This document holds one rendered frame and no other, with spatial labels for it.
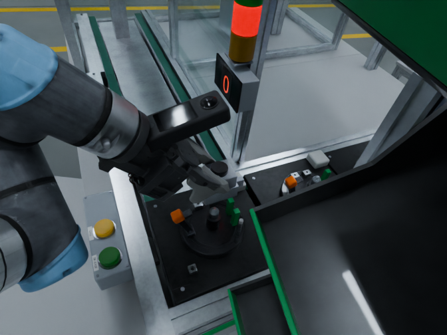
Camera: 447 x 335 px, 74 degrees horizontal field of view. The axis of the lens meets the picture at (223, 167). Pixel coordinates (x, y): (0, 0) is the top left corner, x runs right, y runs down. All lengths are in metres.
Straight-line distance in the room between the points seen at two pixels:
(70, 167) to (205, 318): 1.75
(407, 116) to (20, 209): 0.36
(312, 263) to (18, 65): 0.27
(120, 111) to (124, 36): 1.16
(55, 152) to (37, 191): 1.97
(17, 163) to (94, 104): 0.11
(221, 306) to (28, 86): 0.48
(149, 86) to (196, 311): 0.81
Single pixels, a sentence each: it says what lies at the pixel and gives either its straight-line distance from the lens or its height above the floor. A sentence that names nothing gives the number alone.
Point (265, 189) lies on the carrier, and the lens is 0.75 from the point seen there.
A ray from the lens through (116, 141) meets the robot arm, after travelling 0.35.
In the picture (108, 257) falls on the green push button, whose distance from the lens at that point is 0.65.
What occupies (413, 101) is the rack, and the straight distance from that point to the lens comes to 0.24.
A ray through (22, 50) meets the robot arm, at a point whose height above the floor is 1.41.
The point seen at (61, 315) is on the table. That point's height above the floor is 0.86.
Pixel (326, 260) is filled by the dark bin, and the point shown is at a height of 1.36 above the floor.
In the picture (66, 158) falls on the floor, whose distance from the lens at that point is 2.28.
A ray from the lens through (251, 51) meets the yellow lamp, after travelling 0.60.
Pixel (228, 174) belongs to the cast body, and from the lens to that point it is 0.50.
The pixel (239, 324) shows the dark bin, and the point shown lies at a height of 1.21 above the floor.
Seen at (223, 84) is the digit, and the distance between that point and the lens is 0.65.
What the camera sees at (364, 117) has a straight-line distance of 1.31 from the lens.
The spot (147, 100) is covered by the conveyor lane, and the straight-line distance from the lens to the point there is 1.09.
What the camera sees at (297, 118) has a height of 0.86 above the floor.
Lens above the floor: 1.54
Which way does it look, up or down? 48 degrees down
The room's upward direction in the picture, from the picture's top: 8 degrees clockwise
